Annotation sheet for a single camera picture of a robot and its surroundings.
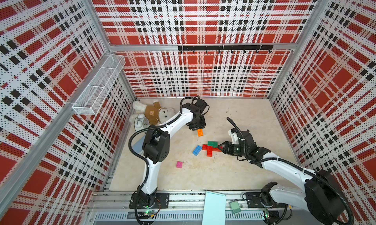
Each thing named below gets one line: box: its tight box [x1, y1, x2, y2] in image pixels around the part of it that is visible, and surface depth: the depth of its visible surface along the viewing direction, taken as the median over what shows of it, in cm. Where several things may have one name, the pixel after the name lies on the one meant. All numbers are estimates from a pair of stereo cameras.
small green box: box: [229, 201, 242, 214], surface depth 72 cm
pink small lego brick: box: [176, 160, 183, 169], surface depth 86 cm
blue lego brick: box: [192, 145, 203, 157], surface depth 93 cm
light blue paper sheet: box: [201, 190, 226, 225], surface depth 70 cm
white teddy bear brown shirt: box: [128, 100, 175, 126], surface depth 104 cm
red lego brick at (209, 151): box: [206, 145, 213, 158], surface depth 90 cm
